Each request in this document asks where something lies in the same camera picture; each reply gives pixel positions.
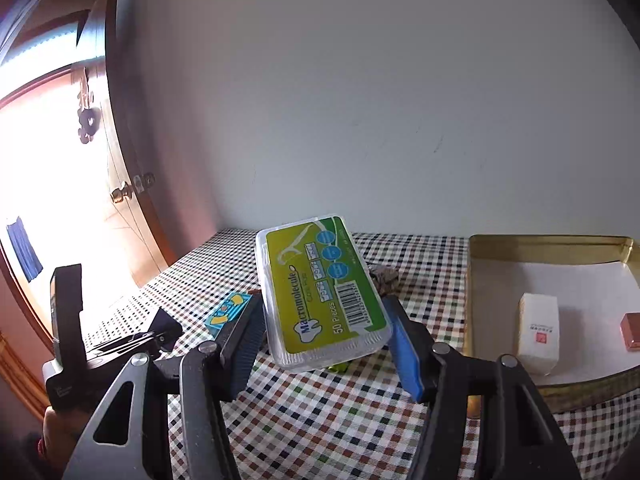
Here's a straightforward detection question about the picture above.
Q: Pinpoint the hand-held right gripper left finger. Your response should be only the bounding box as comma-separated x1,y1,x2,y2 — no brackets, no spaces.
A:
62,294,266,480

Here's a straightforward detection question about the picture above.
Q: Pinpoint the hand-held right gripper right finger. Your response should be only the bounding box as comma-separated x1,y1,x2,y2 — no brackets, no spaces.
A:
382,296,583,480

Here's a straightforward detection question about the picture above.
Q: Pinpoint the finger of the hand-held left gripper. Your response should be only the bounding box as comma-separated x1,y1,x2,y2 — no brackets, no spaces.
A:
88,307,184,351
97,342,173,368

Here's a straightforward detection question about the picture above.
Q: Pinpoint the teal building block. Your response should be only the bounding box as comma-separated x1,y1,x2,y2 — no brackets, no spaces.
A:
204,292,252,342

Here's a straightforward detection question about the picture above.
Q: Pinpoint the gold metal tray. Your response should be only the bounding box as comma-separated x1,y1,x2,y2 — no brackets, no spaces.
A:
466,234,640,411

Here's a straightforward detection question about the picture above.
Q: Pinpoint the blue hanging cloth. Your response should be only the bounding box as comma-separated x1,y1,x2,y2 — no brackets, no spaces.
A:
5,216,44,282

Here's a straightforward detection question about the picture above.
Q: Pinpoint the small grey metal trinket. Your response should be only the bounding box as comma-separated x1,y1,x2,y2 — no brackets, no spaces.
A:
369,266,402,297

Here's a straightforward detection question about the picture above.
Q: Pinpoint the checked tablecloth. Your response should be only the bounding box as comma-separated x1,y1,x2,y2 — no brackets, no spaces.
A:
82,229,640,480

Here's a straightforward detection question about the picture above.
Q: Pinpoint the white box with red print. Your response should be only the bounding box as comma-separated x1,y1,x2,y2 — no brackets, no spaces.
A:
516,292,560,376

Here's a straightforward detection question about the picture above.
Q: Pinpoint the white paper tray liner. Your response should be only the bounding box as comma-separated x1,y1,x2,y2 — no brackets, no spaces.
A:
472,259,640,386

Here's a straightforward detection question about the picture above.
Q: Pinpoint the dark hanging ornament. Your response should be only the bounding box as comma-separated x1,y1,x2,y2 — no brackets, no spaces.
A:
76,66,102,144

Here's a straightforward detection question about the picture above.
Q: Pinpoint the brown wooden door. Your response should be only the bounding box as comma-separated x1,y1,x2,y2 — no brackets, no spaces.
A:
75,0,176,288

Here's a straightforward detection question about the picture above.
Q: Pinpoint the rose gold box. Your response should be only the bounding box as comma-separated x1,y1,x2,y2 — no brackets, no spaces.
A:
620,312,640,353

